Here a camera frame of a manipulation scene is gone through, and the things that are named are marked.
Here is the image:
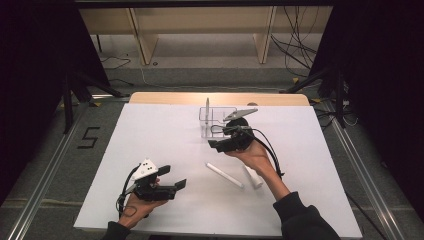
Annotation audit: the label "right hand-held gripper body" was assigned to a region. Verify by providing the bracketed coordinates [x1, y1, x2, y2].
[222, 107, 259, 154]

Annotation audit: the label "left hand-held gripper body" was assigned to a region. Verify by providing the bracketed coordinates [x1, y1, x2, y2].
[134, 158, 177, 202]

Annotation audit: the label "clear plastic organizer box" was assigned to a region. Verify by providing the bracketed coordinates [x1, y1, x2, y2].
[199, 106, 238, 139]

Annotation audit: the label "long white pen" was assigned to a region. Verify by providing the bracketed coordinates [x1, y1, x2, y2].
[205, 162, 245, 190]

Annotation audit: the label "short white tube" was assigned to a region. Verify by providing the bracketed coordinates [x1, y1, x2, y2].
[242, 164, 264, 190]

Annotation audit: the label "person's left hand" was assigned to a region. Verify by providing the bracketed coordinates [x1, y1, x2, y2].
[118, 194, 168, 229]

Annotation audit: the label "white table cover board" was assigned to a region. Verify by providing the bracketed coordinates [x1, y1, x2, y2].
[73, 102, 363, 239]

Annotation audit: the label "black stand legs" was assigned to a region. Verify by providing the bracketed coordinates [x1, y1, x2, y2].
[279, 63, 348, 129]
[61, 66, 131, 134]

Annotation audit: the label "light wooden bench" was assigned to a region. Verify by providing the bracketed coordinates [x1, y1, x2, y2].
[79, 6, 334, 66]

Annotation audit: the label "dark curtain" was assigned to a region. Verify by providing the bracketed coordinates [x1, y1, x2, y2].
[309, 0, 424, 221]
[0, 0, 111, 204]

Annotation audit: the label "right hand-held gripper cable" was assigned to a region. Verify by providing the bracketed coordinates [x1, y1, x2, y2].
[210, 124, 285, 178]

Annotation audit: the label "aluminium floor rail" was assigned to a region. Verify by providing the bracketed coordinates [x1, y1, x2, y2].
[6, 109, 84, 240]
[324, 99, 406, 240]

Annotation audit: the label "bundle of black cables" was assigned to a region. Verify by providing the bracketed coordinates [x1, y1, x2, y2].
[270, 6, 321, 78]

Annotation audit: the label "thin black floor cable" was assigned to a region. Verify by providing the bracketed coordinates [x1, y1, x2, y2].
[101, 55, 132, 70]

